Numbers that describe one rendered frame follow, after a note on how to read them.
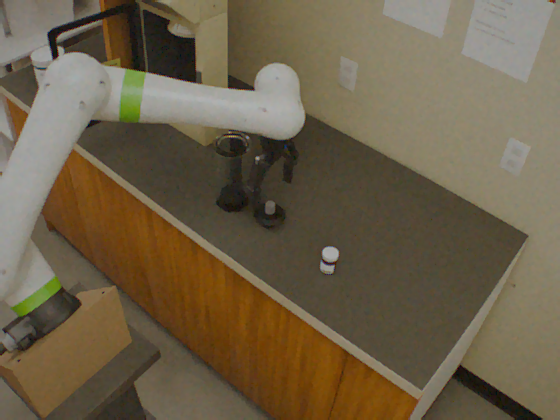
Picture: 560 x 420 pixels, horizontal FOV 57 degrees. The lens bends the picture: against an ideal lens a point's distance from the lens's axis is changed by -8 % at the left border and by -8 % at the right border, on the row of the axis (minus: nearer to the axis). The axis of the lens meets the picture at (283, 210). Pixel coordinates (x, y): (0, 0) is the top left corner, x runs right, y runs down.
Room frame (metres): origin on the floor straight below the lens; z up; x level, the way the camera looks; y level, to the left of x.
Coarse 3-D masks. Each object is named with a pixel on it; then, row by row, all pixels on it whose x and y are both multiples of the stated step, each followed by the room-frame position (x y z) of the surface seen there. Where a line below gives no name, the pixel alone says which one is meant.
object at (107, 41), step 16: (112, 16) 1.60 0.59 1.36; (48, 32) 1.45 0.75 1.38; (64, 32) 1.48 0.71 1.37; (80, 32) 1.52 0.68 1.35; (96, 32) 1.56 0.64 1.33; (112, 32) 1.60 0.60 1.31; (128, 32) 1.64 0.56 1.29; (64, 48) 1.47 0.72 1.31; (80, 48) 1.51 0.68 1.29; (96, 48) 1.55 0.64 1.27; (112, 48) 1.59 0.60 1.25; (128, 48) 1.63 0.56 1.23; (112, 64) 1.59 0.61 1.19; (128, 64) 1.63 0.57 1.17
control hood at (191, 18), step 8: (152, 0) 1.47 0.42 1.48; (160, 0) 1.42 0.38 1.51; (168, 0) 1.41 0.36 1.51; (176, 0) 1.42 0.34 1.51; (184, 0) 1.44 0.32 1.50; (192, 0) 1.46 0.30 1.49; (168, 8) 1.45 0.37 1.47; (176, 8) 1.42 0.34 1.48; (184, 8) 1.44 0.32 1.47; (192, 8) 1.46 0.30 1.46; (176, 16) 1.50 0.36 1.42; (184, 16) 1.44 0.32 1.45; (192, 16) 1.46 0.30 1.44
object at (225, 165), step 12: (228, 132) 1.28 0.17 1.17; (240, 132) 1.28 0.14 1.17; (216, 144) 1.22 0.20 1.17; (228, 144) 1.27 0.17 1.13; (240, 144) 1.27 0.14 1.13; (216, 156) 1.22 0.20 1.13; (240, 156) 1.19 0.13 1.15; (216, 168) 1.21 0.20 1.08; (228, 168) 1.19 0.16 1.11; (240, 168) 1.20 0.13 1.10; (216, 180) 1.22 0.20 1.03; (228, 180) 1.19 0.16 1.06; (240, 180) 1.20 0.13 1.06; (228, 192) 1.19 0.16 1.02; (240, 192) 1.20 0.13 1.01
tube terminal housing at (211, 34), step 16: (208, 0) 1.51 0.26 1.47; (224, 0) 1.57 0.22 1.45; (208, 16) 1.51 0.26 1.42; (224, 16) 1.57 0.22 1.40; (208, 32) 1.51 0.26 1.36; (224, 32) 1.57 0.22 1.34; (144, 48) 1.67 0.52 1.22; (208, 48) 1.51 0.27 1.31; (224, 48) 1.56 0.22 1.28; (208, 64) 1.51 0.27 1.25; (224, 64) 1.56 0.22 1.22; (208, 80) 1.51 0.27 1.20; (224, 80) 1.56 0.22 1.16; (176, 128) 1.58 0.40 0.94; (192, 128) 1.53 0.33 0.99; (208, 128) 1.50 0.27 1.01; (224, 128) 1.56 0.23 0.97
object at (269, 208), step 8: (256, 208) 1.18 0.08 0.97; (264, 208) 1.17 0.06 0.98; (272, 208) 1.15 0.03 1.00; (280, 208) 1.18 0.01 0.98; (256, 216) 1.15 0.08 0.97; (264, 216) 1.14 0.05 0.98; (272, 216) 1.14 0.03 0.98; (280, 216) 1.15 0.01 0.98; (264, 224) 1.13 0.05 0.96; (272, 224) 1.12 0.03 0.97
